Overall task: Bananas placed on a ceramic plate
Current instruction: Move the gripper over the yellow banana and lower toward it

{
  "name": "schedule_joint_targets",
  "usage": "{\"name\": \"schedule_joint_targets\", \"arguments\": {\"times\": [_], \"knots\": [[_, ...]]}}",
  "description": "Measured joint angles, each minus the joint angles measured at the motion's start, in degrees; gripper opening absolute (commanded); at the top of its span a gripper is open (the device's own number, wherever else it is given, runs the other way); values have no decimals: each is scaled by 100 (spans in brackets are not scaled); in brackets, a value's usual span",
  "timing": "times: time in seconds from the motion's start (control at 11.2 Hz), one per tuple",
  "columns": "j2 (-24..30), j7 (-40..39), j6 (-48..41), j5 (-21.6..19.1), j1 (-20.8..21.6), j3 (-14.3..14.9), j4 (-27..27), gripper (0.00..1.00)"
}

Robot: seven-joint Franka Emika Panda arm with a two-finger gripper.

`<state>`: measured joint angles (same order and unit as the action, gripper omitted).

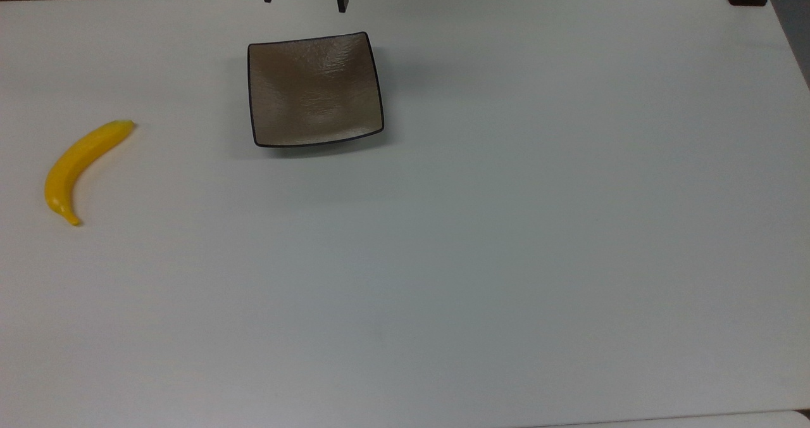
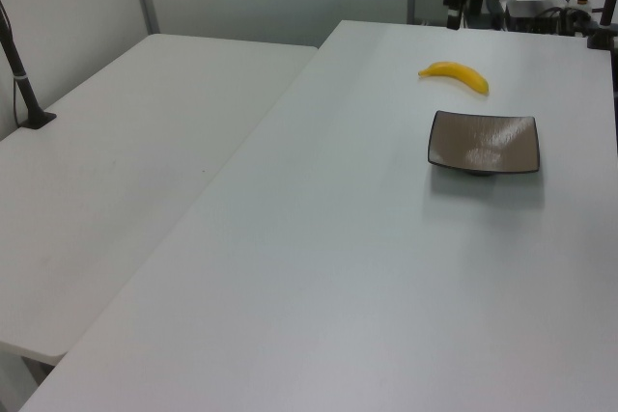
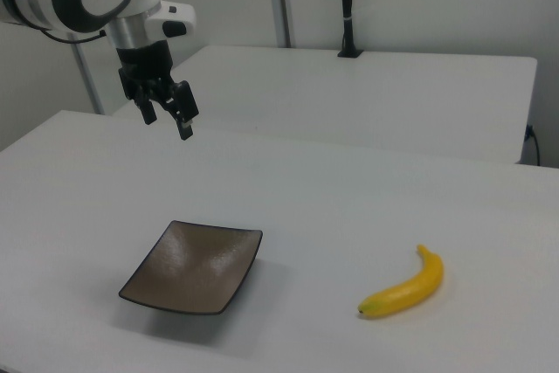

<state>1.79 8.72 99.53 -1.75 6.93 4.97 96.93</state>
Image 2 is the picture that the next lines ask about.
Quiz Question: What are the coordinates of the yellow banana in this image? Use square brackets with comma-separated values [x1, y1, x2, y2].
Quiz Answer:
[417, 61, 491, 96]

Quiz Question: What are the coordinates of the square brown ceramic plate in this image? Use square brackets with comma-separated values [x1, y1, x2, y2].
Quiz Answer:
[426, 109, 541, 178]

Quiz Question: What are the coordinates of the black electronics box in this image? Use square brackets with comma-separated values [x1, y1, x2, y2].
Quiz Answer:
[504, 0, 564, 34]

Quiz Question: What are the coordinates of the white side table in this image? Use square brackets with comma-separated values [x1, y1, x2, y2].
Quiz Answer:
[0, 33, 320, 368]

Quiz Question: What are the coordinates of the black clamp camera stand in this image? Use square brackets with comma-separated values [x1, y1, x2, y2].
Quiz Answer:
[585, 0, 618, 52]

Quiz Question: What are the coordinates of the black camera stand pole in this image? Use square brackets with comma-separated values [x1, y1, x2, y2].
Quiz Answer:
[0, 0, 58, 131]

